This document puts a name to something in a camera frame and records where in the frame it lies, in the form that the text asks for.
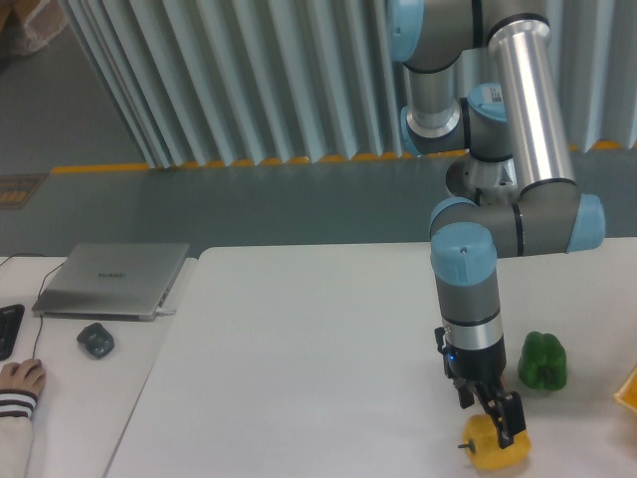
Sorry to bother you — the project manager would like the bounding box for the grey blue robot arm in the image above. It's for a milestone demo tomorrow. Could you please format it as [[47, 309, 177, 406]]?
[[387, 1, 605, 448]]

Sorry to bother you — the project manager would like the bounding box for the person's hand on mouse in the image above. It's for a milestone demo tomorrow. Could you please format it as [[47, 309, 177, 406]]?
[[0, 358, 46, 399]]

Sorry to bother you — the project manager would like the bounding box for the yellow bell pepper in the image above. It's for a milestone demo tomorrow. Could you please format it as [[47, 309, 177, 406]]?
[[462, 414, 531, 471]]

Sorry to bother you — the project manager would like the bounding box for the grey folding partition screen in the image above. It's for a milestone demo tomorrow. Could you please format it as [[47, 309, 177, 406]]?
[[60, 1, 636, 168]]

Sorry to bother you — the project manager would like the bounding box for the black keyboard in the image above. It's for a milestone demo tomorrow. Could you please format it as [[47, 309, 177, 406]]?
[[0, 304, 25, 360]]

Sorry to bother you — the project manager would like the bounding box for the black mouse cable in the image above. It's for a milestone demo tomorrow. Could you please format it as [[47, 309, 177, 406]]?
[[0, 252, 69, 360]]

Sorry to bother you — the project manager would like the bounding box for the silver closed laptop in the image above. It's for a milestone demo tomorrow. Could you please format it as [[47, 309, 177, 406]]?
[[32, 243, 189, 322]]

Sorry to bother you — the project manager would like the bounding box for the cardboard box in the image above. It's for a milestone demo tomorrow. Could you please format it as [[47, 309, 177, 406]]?
[[1, 0, 68, 59]]

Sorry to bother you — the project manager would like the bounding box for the white striped sleeve forearm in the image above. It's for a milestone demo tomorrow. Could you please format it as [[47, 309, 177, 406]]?
[[1, 389, 38, 478]]

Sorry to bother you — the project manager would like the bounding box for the black earbuds case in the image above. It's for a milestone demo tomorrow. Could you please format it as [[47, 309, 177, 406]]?
[[77, 323, 114, 359]]

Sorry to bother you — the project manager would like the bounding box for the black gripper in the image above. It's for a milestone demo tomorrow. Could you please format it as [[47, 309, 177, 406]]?
[[434, 326, 527, 447]]

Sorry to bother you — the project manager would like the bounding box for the green bell pepper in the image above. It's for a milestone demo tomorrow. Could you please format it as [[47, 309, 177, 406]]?
[[518, 331, 567, 391]]

